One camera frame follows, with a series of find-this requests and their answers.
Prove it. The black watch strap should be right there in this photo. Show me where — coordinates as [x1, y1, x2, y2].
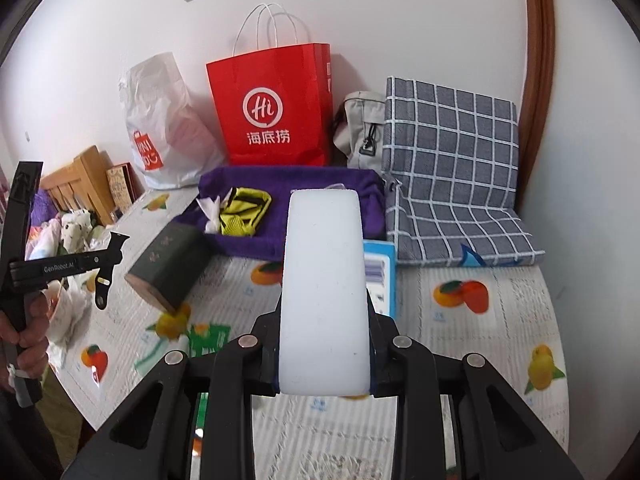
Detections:
[94, 231, 131, 312]

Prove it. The blue and white box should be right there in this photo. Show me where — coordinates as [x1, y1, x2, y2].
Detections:
[362, 240, 398, 320]

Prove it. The wooden door frame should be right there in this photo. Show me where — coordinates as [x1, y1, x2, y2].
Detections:
[515, 0, 557, 216]

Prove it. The purple towel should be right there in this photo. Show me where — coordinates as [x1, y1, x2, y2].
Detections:
[172, 165, 387, 262]

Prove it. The yellow and black pouch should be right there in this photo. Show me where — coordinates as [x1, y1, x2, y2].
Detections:
[217, 186, 273, 237]

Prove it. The fruit print tablecloth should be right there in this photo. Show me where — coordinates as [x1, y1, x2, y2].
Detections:
[47, 187, 571, 480]

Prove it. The clear plastic bag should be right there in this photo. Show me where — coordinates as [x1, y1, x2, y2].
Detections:
[47, 275, 93, 356]

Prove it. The red paper bag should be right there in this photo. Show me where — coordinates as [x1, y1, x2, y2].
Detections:
[206, 2, 333, 167]

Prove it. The dark green box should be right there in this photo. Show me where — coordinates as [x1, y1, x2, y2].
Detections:
[124, 224, 213, 315]

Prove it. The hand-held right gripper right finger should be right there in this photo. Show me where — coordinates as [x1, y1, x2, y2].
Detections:
[367, 290, 585, 480]

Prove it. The wooden rack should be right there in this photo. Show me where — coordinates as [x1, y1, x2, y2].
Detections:
[40, 145, 117, 226]

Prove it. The grey checked cushion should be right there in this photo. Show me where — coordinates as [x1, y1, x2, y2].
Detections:
[382, 76, 547, 267]

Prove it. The white spotted plush toy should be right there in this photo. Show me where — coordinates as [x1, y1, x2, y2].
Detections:
[59, 209, 96, 256]

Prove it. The white sponge block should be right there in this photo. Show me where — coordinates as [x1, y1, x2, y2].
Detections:
[277, 188, 373, 397]

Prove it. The person's left hand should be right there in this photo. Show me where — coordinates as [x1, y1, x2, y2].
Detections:
[0, 286, 52, 393]

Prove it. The white candy wrapper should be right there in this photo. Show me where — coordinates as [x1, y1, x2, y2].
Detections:
[196, 196, 224, 235]

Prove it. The grey fabric bag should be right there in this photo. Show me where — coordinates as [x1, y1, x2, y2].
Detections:
[332, 91, 388, 173]

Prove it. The brown framed box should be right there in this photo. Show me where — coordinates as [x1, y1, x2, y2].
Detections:
[106, 162, 137, 211]

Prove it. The white plastic bag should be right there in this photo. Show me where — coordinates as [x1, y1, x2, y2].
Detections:
[118, 52, 228, 191]

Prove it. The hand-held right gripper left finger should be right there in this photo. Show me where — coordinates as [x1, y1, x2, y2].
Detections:
[62, 305, 291, 480]

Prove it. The person's left forearm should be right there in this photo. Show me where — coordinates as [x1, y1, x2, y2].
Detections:
[0, 385, 68, 480]

